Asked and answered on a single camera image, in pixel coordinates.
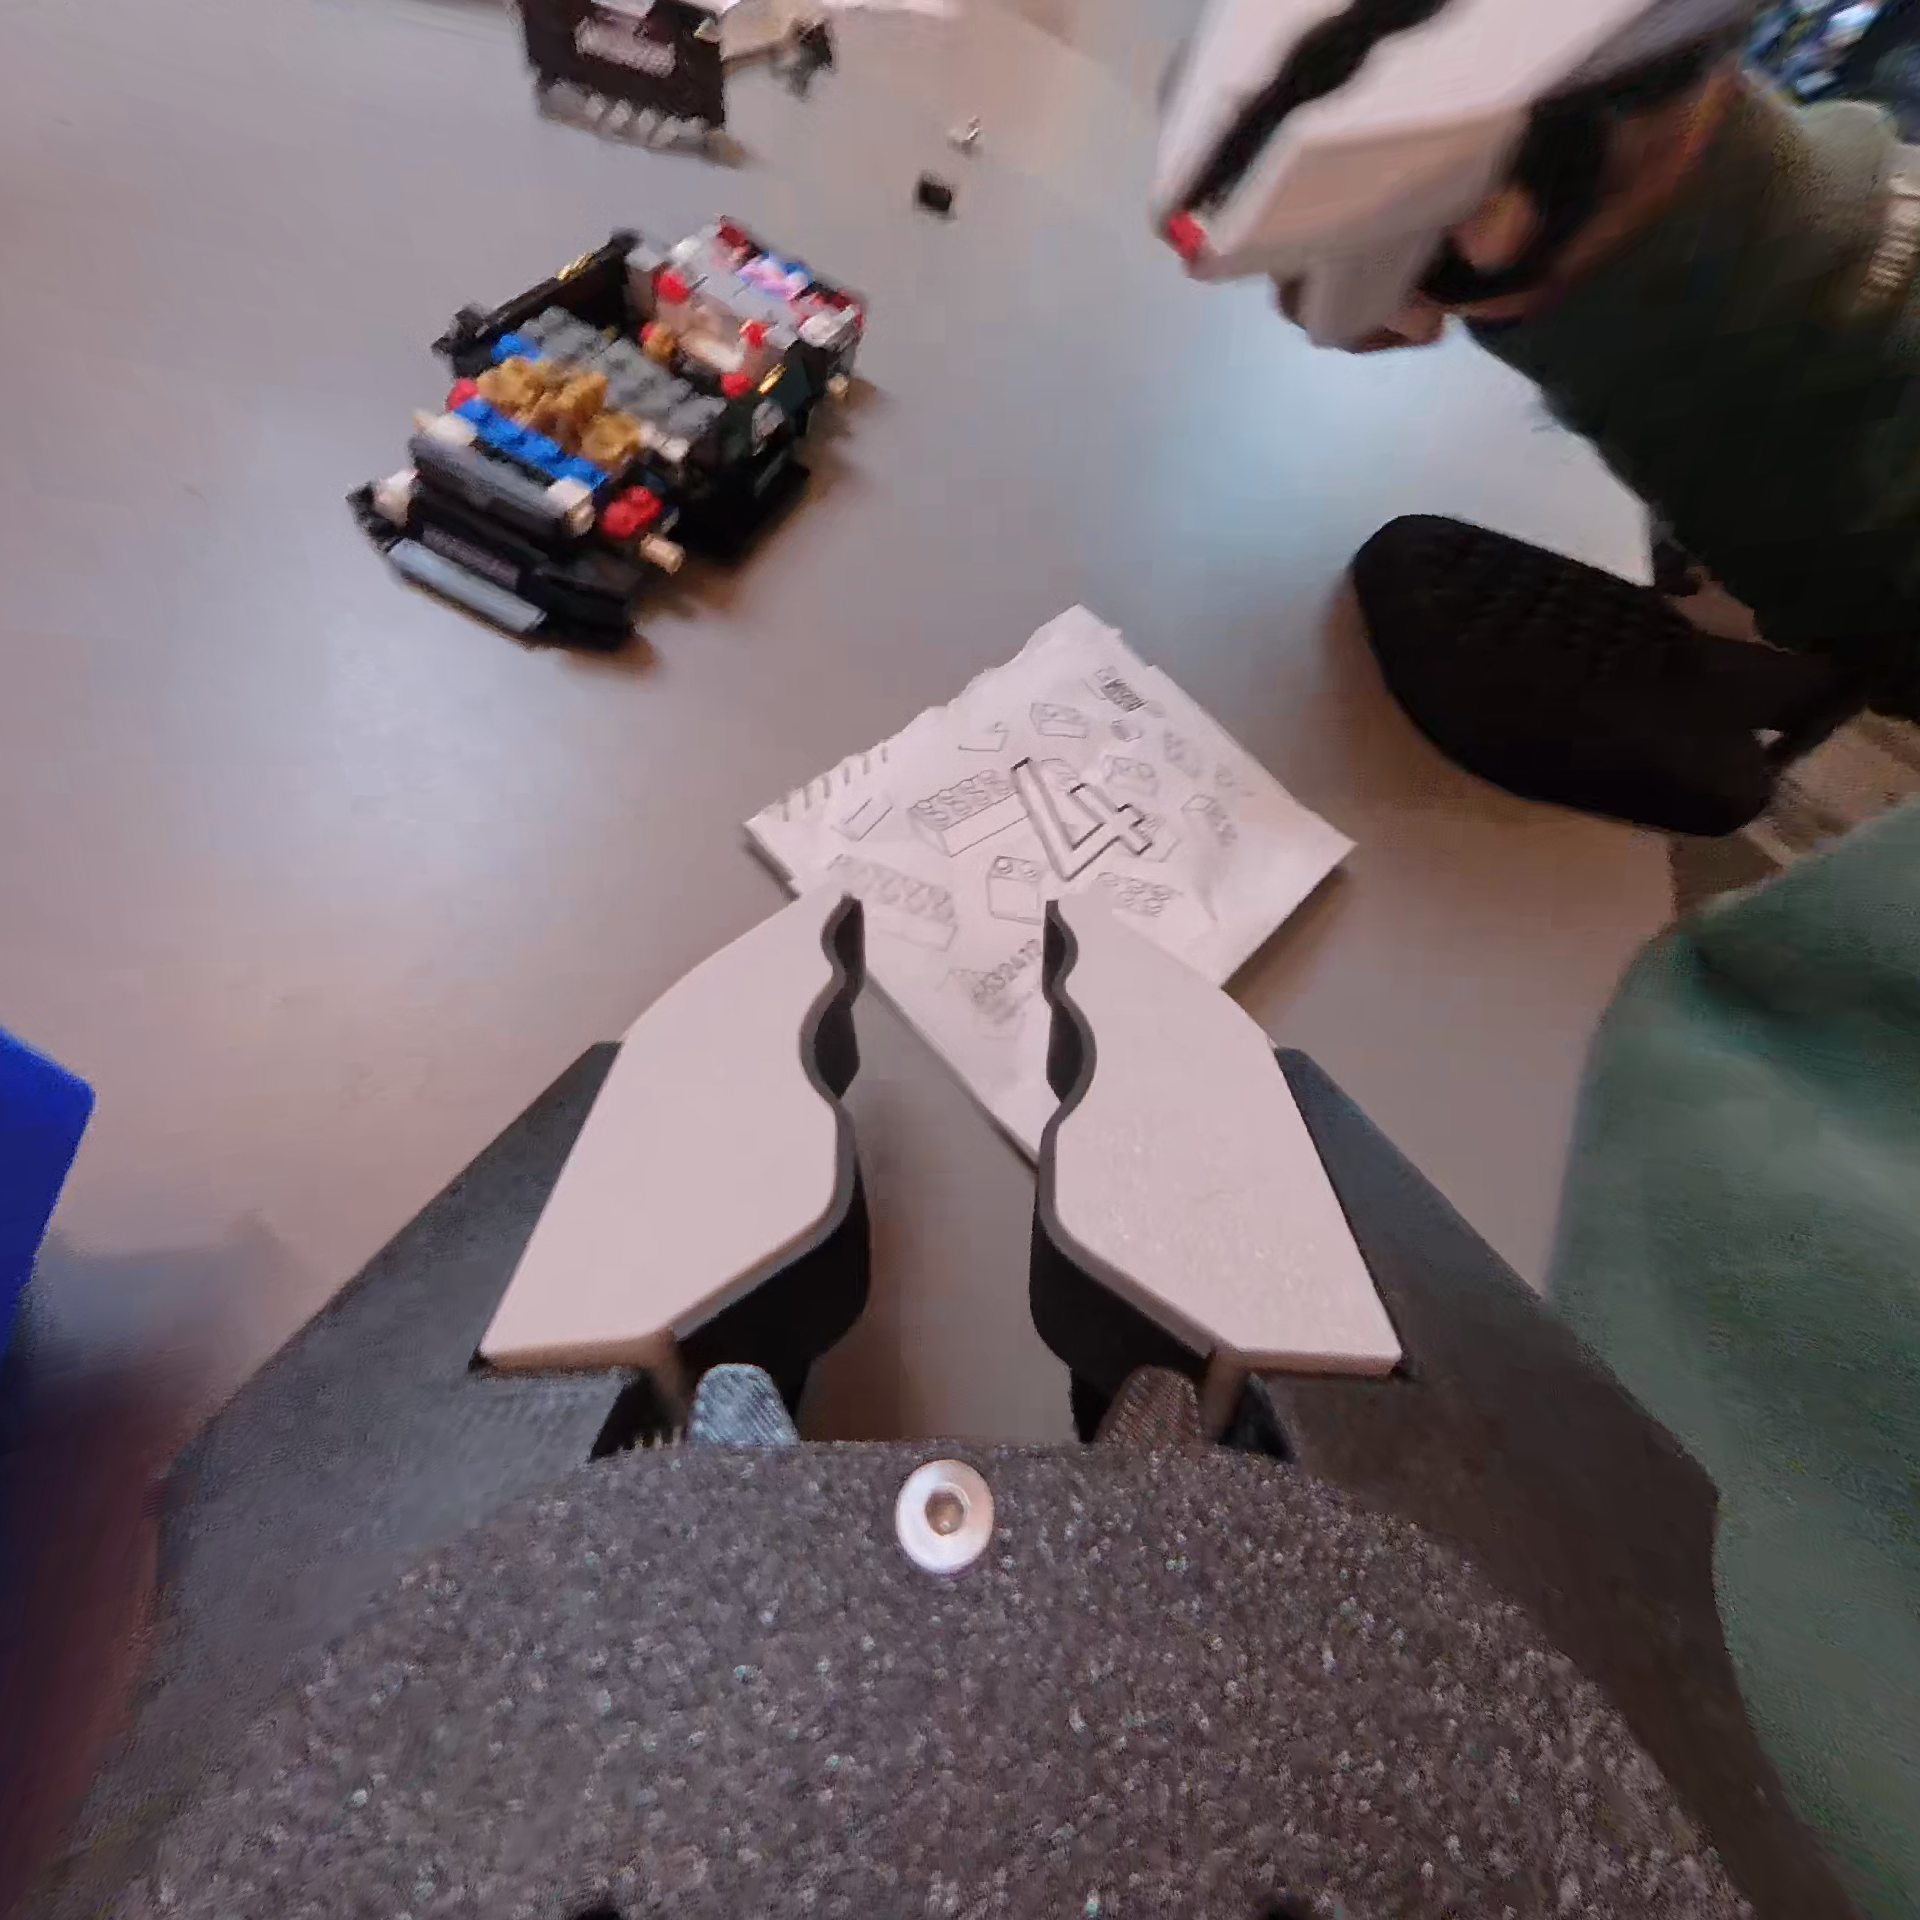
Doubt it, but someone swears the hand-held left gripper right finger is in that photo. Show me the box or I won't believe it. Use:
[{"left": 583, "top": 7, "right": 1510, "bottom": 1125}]
[{"left": 1030, "top": 896, "right": 1406, "bottom": 1446}]

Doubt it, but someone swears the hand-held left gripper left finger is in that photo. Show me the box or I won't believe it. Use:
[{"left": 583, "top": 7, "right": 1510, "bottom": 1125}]
[{"left": 475, "top": 888, "right": 874, "bottom": 1420}]

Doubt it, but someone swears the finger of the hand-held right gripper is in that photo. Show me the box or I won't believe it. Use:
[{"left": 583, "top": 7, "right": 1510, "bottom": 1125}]
[
  {"left": 1148, "top": 0, "right": 1356, "bottom": 231},
  {"left": 1183, "top": 0, "right": 1700, "bottom": 286}
]

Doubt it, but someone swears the numbered white paper bag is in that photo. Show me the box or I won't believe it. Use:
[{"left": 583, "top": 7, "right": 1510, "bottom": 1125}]
[{"left": 746, "top": 604, "right": 1360, "bottom": 1164}]

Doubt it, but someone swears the blue plastic bin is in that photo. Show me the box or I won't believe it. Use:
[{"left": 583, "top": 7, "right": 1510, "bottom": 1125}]
[{"left": 0, "top": 1029, "right": 97, "bottom": 1329}]

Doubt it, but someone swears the black lego car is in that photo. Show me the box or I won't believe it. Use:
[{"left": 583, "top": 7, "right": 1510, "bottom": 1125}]
[{"left": 346, "top": 218, "right": 872, "bottom": 652}]

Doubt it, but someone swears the person's right forearm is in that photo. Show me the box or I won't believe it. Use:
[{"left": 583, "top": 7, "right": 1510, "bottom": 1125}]
[{"left": 1461, "top": 75, "right": 1920, "bottom": 652}]

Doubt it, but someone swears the black printed lego panel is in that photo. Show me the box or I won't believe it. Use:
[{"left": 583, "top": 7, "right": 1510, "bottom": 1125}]
[{"left": 517, "top": 0, "right": 732, "bottom": 147}]

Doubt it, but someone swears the person's right hand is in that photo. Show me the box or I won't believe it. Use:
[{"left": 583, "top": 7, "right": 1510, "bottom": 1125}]
[{"left": 1342, "top": 188, "right": 1547, "bottom": 360}]

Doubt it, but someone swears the person's green sweatshirt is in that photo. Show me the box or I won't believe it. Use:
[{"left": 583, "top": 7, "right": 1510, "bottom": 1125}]
[{"left": 1548, "top": 810, "right": 1920, "bottom": 1920}]

